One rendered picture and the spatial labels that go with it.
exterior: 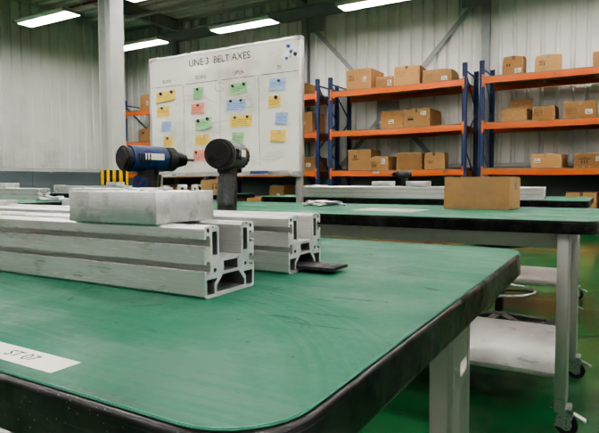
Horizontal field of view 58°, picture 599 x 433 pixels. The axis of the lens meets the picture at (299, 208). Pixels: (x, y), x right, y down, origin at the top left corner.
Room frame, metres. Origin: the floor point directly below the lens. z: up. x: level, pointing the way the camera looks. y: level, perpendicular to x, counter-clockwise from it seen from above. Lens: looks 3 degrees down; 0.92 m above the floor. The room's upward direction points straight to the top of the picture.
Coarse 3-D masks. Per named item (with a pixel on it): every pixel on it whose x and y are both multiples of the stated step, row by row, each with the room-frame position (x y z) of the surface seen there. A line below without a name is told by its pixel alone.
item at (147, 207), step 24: (72, 192) 0.73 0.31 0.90; (96, 192) 0.70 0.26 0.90; (120, 192) 0.68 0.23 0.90; (144, 192) 0.66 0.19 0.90; (168, 192) 0.67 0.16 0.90; (192, 192) 0.71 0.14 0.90; (72, 216) 0.73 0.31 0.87; (96, 216) 0.70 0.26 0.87; (120, 216) 0.68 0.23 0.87; (144, 216) 0.66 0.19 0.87; (168, 216) 0.67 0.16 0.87; (192, 216) 0.71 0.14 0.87
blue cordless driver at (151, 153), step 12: (120, 156) 1.20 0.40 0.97; (132, 156) 1.20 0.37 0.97; (144, 156) 1.21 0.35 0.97; (156, 156) 1.24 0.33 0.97; (168, 156) 1.26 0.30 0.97; (180, 156) 1.30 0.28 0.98; (120, 168) 1.21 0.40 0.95; (132, 168) 1.21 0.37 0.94; (144, 168) 1.23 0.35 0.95; (156, 168) 1.25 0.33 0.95; (168, 168) 1.28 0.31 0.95; (144, 180) 1.23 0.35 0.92; (156, 180) 1.25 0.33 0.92
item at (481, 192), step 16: (480, 176) 2.49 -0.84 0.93; (496, 176) 2.45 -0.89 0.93; (512, 176) 2.45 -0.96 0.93; (448, 192) 2.58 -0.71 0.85; (464, 192) 2.53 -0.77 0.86; (480, 192) 2.49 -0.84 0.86; (496, 192) 2.45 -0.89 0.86; (512, 192) 2.45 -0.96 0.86; (464, 208) 2.53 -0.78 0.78; (480, 208) 2.49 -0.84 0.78; (496, 208) 2.45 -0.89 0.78; (512, 208) 2.46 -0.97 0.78; (384, 240) 4.37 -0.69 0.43
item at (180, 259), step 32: (0, 224) 0.82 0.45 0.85; (32, 224) 0.78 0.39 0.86; (64, 224) 0.74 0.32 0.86; (96, 224) 0.71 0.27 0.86; (128, 224) 0.68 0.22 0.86; (192, 224) 0.72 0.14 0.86; (224, 224) 0.70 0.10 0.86; (0, 256) 0.82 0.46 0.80; (32, 256) 0.78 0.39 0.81; (64, 256) 0.76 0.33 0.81; (96, 256) 0.73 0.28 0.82; (128, 256) 0.68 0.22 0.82; (160, 256) 0.66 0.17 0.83; (192, 256) 0.63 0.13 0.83; (224, 256) 0.66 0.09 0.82; (128, 288) 0.69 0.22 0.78; (160, 288) 0.66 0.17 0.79; (192, 288) 0.63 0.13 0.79; (224, 288) 0.66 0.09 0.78
